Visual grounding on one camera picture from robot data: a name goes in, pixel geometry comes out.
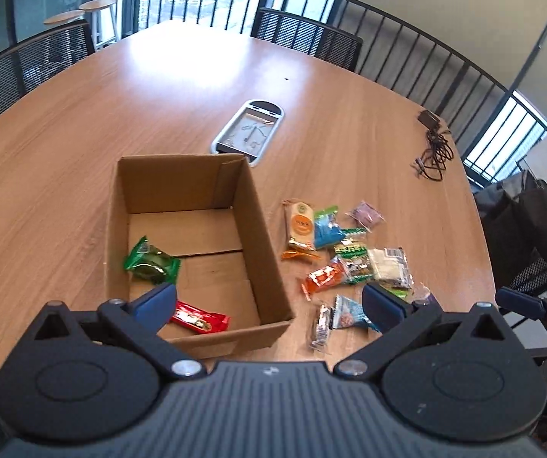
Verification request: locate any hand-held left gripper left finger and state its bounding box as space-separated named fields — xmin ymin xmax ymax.
xmin=30 ymin=282 xmax=207 ymax=382

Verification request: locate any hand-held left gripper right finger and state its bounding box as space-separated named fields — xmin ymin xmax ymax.
xmin=334 ymin=282 xmax=517 ymax=379

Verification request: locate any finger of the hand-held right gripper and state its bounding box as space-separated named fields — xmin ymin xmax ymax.
xmin=495 ymin=286 xmax=547 ymax=323

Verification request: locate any clear white cake packet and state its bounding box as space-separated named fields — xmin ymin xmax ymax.
xmin=366 ymin=247 xmax=415 ymax=292

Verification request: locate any orange snack packet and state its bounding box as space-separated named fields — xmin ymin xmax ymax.
xmin=300 ymin=258 xmax=351 ymax=301

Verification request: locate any cardboard box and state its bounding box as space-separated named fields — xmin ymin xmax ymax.
xmin=104 ymin=153 xmax=296 ymax=360

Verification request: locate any light blue nut packet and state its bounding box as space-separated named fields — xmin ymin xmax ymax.
xmin=333 ymin=294 xmax=380 ymax=333

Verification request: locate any green white patterned packet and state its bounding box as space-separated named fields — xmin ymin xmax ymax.
xmin=349 ymin=255 xmax=375 ymax=283

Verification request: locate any red snack bar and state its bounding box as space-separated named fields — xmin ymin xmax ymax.
xmin=171 ymin=300 xmax=231 ymax=334

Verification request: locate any silver black snack packet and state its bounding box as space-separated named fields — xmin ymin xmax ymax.
xmin=308 ymin=302 xmax=334 ymax=351

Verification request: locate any chair with dark jacket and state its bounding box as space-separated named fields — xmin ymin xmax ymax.
xmin=474 ymin=170 xmax=547 ymax=292

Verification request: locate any pink candy packet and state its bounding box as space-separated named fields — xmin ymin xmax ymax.
xmin=346 ymin=200 xmax=385 ymax=232

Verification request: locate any blue snack packet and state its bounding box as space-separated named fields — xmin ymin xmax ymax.
xmin=312 ymin=205 xmax=345 ymax=249

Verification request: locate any orange beige snack bar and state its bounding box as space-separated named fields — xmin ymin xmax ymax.
xmin=281 ymin=199 xmax=322 ymax=263

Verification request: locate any round wooden stool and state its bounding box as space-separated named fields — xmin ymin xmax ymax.
xmin=43 ymin=10 xmax=86 ymax=27
xmin=79 ymin=0 xmax=120 ymax=41

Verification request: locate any grey table cable tray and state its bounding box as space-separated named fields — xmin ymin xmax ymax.
xmin=210 ymin=99 xmax=284 ymax=168

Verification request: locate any black power adapter with cable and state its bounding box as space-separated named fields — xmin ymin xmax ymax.
xmin=414 ymin=110 xmax=455 ymax=183

